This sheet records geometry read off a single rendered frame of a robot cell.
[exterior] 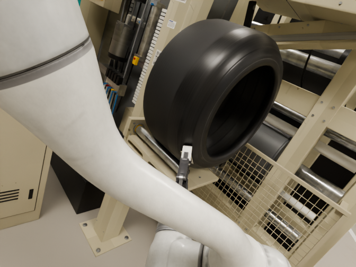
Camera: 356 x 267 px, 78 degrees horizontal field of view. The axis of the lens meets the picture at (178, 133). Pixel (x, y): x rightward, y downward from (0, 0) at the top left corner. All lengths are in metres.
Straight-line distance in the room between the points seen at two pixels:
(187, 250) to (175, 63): 0.53
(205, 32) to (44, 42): 0.65
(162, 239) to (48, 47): 0.44
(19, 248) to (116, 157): 1.43
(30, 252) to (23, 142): 0.65
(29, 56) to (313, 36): 1.11
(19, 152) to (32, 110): 1.16
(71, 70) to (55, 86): 0.02
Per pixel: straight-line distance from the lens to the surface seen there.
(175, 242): 0.52
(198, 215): 0.32
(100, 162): 0.25
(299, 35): 1.21
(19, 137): 1.32
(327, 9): 1.08
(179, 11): 1.07
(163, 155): 0.92
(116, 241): 1.72
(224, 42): 0.73
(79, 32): 0.21
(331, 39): 1.17
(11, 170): 1.43
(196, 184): 1.04
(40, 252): 1.64
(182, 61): 0.73
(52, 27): 0.19
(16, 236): 1.71
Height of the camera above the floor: 1.35
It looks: 22 degrees down
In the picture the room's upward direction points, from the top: 24 degrees clockwise
